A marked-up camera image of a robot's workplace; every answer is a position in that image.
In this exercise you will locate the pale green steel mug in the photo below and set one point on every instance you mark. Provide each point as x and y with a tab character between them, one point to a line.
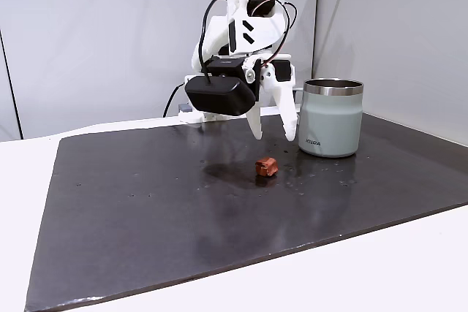
329	125

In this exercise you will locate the black oval camera box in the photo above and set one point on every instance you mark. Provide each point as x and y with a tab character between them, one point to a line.
219	96

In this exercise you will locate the dark grey table mat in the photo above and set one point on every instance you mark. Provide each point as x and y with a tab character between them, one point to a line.
183	224

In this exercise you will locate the red cube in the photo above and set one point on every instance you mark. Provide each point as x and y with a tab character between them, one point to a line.
266	166

